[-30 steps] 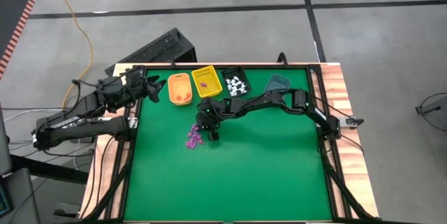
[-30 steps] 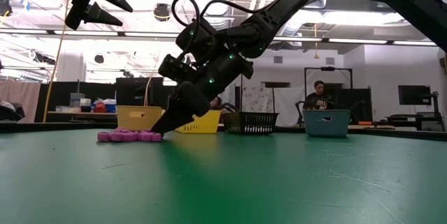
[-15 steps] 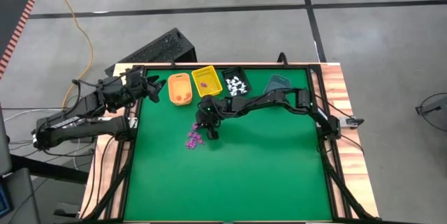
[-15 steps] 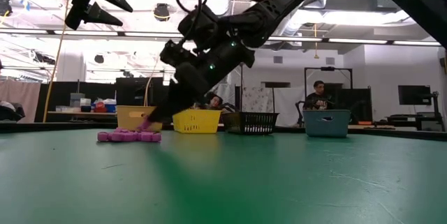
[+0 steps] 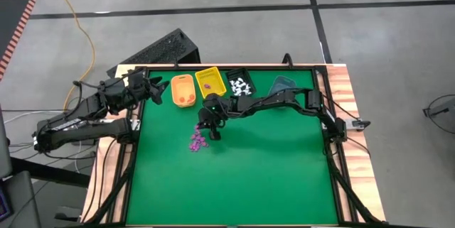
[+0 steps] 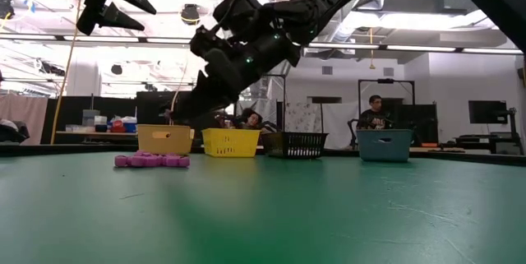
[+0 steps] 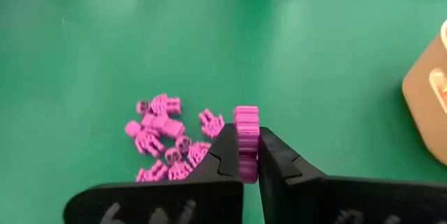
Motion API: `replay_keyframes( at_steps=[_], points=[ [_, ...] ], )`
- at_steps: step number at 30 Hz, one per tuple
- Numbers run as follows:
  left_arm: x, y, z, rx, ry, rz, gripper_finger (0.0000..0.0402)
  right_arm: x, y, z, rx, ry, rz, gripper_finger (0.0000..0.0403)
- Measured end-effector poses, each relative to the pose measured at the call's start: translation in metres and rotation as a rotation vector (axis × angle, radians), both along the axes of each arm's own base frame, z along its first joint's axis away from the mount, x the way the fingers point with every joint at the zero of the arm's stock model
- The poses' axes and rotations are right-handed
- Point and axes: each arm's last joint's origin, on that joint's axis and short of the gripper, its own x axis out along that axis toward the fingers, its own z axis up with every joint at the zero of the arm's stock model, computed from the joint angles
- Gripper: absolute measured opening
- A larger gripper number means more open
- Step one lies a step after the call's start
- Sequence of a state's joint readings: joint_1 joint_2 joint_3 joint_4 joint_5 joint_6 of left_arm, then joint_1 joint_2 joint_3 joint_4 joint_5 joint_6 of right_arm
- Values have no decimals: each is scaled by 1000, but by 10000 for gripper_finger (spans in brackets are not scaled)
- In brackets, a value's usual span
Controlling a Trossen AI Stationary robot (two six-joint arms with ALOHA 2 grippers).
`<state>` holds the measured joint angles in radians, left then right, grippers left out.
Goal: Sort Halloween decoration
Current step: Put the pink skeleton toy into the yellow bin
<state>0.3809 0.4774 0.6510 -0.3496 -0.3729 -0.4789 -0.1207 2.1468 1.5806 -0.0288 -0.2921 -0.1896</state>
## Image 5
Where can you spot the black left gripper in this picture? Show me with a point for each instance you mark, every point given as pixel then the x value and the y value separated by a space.
pixel 140 87

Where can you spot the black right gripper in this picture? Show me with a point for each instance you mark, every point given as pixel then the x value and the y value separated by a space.
pixel 213 114

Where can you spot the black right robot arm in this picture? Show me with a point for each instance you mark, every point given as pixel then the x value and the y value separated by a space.
pixel 270 102

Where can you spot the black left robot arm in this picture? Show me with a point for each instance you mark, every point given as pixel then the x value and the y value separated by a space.
pixel 89 130

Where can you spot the pile of magenta objects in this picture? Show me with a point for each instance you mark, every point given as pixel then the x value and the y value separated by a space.
pixel 197 146

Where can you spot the orange plastic basket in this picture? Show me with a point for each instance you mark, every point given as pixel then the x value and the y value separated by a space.
pixel 183 86

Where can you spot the yellow plastic basket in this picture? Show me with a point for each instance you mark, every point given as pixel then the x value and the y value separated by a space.
pixel 217 79

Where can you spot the black plastic basket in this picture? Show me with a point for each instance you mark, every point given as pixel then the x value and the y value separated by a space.
pixel 231 75

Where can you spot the blue plastic basket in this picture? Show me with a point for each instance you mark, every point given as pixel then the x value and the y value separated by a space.
pixel 281 84

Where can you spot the green table mat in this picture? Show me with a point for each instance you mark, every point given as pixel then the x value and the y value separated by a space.
pixel 284 192

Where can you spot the black floor bar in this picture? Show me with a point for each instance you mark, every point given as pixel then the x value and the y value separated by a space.
pixel 49 173

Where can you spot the black orange striped floor mat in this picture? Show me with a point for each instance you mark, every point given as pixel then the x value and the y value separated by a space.
pixel 9 22

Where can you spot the grey stand foot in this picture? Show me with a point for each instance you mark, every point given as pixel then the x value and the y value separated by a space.
pixel 442 108

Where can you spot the silver corner bracket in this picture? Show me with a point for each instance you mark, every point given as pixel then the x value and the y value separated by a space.
pixel 135 125

